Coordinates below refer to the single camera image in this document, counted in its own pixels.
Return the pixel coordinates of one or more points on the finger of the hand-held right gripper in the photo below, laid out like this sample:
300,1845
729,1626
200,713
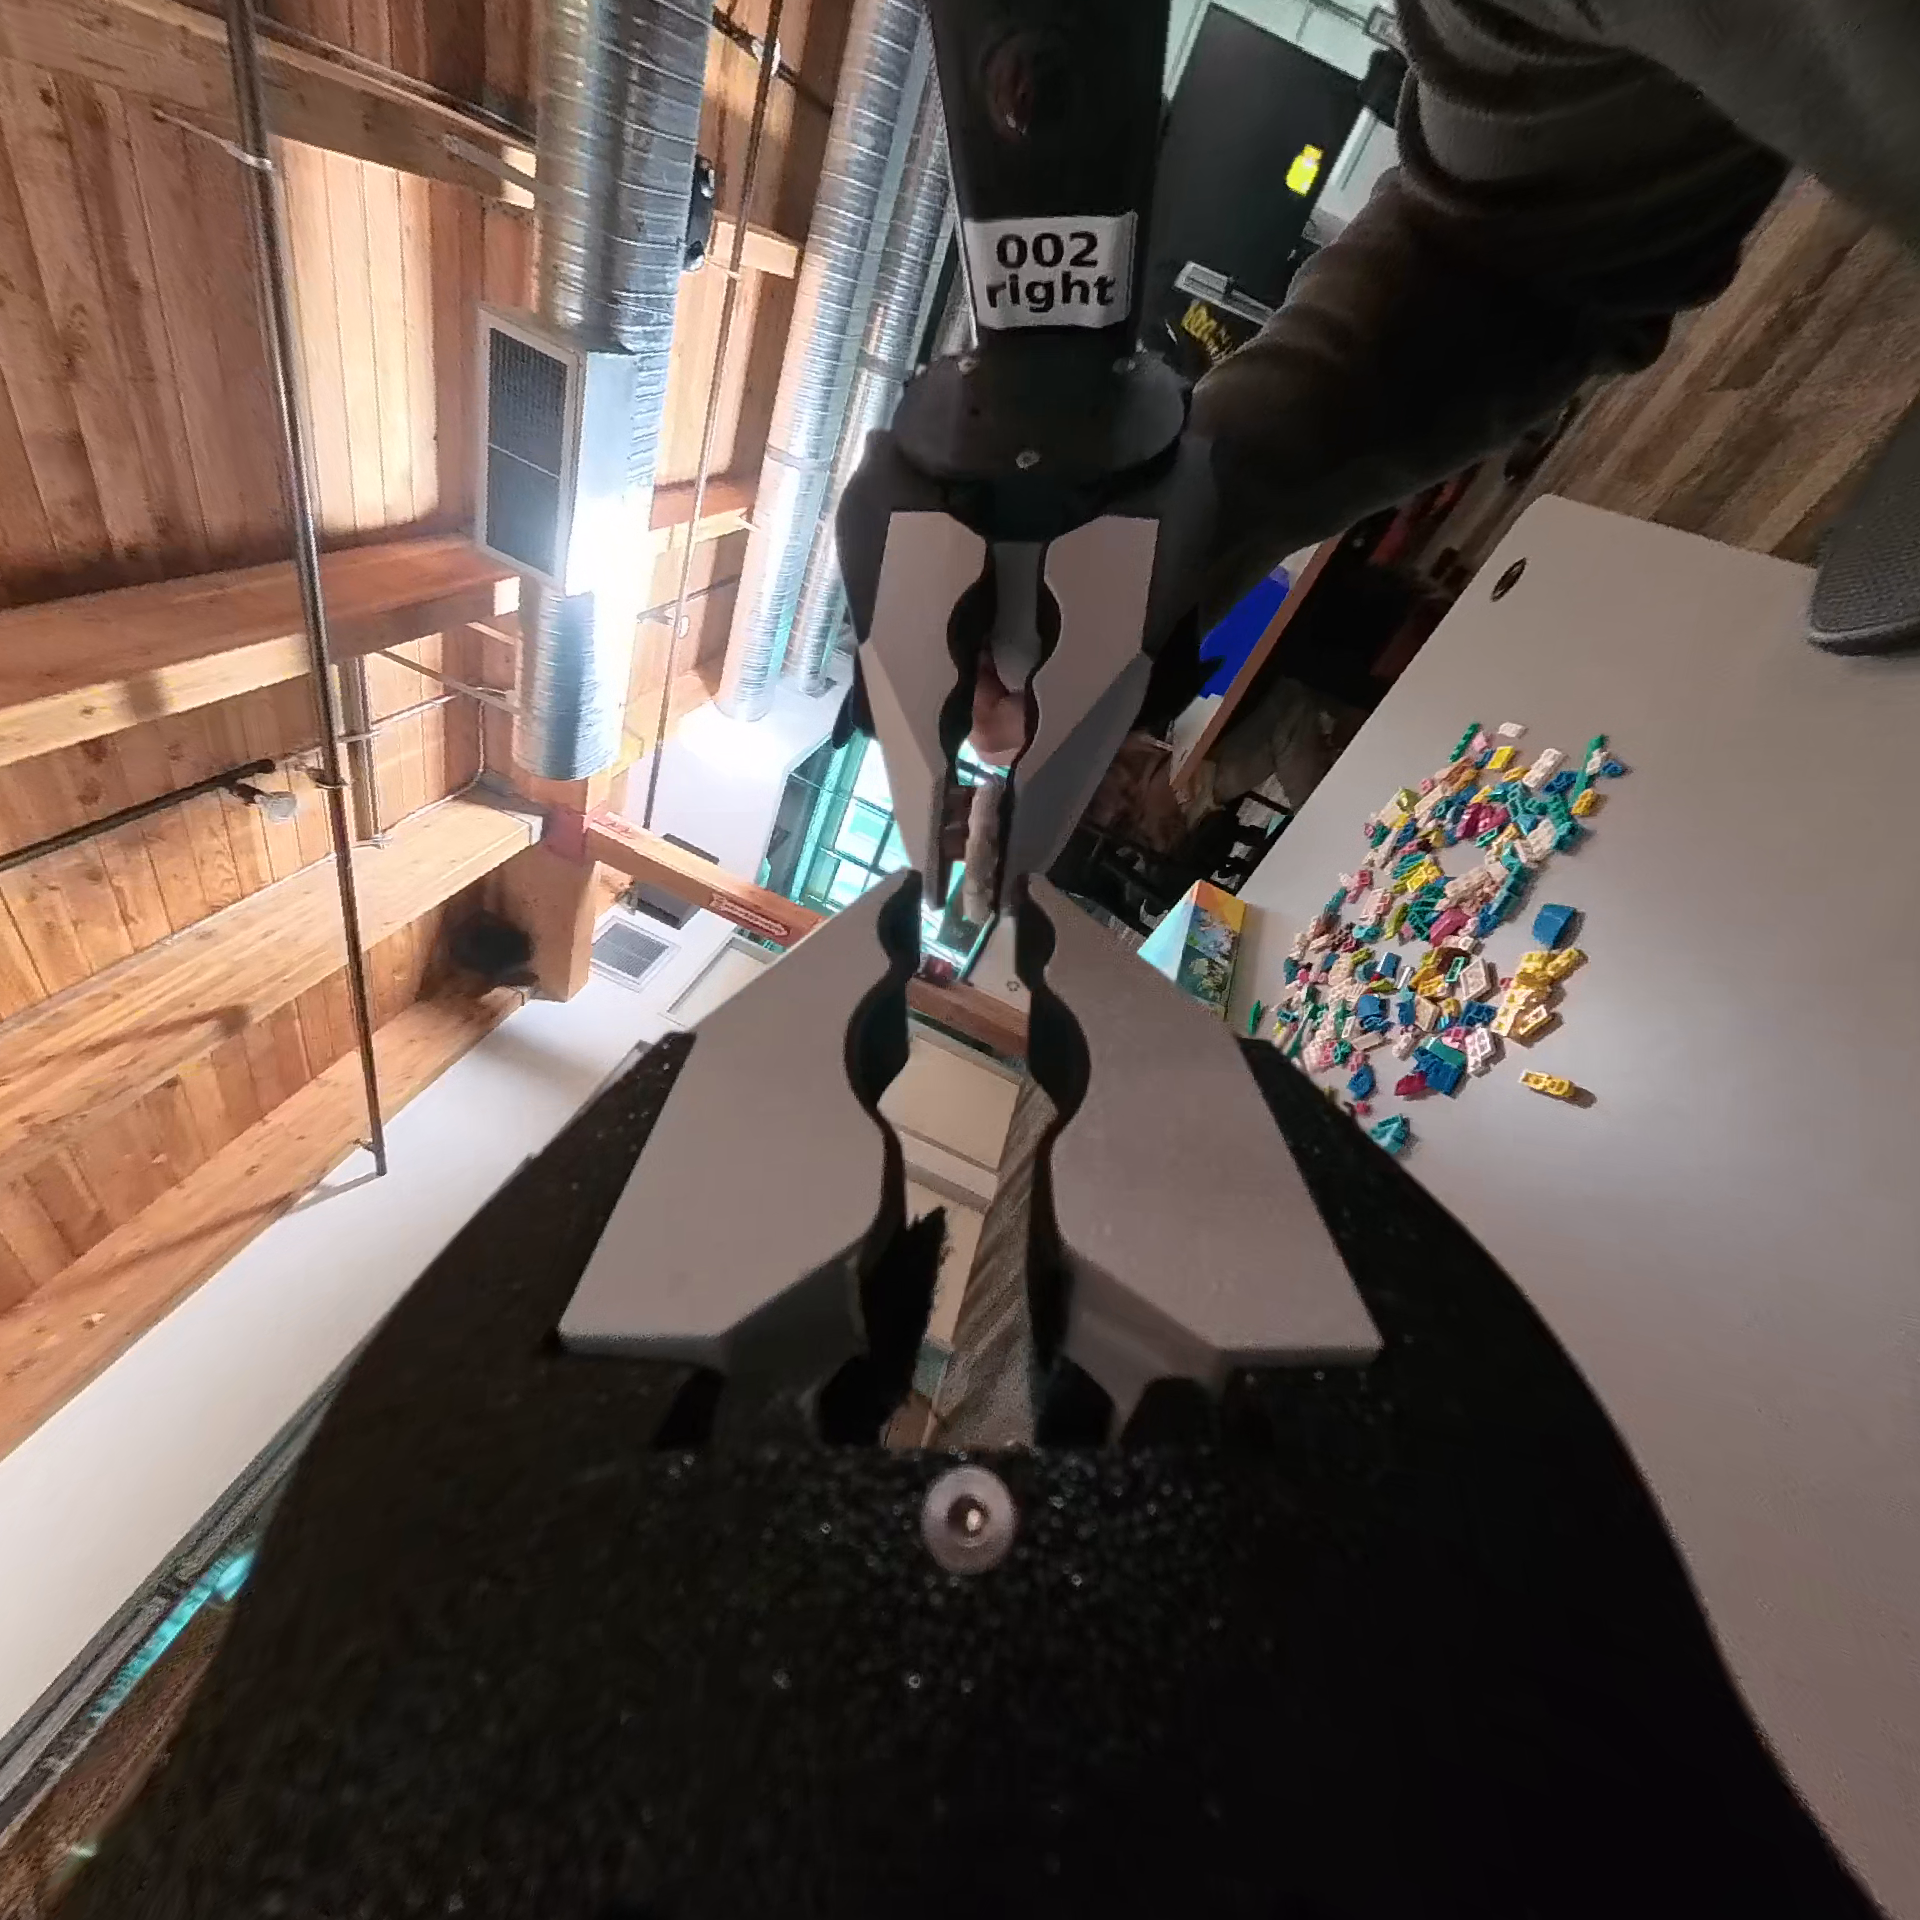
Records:
908,645
1103,645

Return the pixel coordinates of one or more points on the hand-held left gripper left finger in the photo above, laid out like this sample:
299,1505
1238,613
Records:
735,1184

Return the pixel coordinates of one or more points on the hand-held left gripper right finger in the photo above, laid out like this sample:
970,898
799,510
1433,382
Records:
1200,1201

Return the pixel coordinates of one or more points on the beige round wheel brick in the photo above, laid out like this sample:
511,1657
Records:
983,841

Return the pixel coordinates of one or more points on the person's right forearm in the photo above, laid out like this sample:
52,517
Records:
1500,300

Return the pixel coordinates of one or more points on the black desk grommet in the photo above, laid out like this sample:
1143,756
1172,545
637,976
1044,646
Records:
1509,579

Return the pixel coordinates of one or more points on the grey desk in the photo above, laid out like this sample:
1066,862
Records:
1725,1201

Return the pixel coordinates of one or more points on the blue storage bin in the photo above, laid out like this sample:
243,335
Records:
1243,638

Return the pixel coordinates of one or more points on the teal arch brick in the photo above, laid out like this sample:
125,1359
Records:
1389,1132

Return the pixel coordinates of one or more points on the colourful brick set box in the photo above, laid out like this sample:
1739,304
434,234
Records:
1200,944

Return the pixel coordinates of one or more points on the red white sign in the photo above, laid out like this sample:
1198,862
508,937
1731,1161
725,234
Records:
735,909

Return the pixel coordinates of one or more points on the wooden support column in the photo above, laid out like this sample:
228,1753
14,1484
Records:
674,870

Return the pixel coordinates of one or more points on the pile of colourful bricks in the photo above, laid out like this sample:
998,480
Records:
1441,931

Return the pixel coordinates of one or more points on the yellow hinge plate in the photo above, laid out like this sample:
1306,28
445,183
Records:
1556,1083

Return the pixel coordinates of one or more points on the ceiling vent box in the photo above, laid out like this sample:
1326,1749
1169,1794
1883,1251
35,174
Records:
532,450

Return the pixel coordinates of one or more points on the blue curved slope brick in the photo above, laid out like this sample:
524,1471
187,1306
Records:
1556,918

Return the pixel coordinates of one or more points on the metal ceiling rod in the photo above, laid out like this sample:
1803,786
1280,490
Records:
300,601

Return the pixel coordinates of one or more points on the grey mesh office chair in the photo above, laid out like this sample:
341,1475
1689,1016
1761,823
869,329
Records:
1868,571

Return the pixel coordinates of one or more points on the silver spiral air duct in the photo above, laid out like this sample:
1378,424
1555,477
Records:
854,300
614,150

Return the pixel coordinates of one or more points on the wall vent grille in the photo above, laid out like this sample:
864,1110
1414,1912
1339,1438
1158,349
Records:
631,948

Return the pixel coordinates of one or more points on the black wall speaker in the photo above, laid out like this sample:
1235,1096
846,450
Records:
495,948

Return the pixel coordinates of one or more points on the black wall screen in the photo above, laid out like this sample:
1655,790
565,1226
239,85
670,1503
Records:
1274,150

